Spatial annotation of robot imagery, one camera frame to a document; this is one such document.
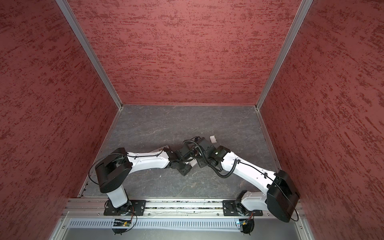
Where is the white AC remote control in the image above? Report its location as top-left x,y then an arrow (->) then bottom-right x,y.
189,159 -> 198,167

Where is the white battery cover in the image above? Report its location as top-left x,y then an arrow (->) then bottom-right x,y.
210,136 -> 217,144

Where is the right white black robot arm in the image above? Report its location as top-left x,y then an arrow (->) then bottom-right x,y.
191,139 -> 300,223

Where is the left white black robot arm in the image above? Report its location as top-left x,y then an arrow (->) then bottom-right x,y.
92,146 -> 196,212

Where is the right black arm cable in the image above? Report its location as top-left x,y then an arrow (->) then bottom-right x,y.
182,136 -> 241,179

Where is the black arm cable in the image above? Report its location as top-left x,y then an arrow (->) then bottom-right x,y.
87,152 -> 127,186
182,136 -> 241,179

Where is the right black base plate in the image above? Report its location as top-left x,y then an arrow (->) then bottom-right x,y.
222,200 -> 263,218

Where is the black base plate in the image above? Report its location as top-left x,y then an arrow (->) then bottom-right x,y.
222,200 -> 263,218
104,200 -> 147,216

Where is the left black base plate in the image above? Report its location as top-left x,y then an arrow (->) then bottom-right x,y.
104,200 -> 147,216

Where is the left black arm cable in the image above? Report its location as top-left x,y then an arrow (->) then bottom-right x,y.
87,152 -> 127,186

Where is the white slotted cable duct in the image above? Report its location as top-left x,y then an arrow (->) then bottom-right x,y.
67,218 -> 242,231

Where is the right aluminium corner post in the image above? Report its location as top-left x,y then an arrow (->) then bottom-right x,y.
256,0 -> 313,111

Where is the aluminium corner post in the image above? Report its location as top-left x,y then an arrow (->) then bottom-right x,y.
256,0 -> 313,111
56,0 -> 123,111

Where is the left aluminium corner post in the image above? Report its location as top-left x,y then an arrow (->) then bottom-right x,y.
56,0 -> 123,111

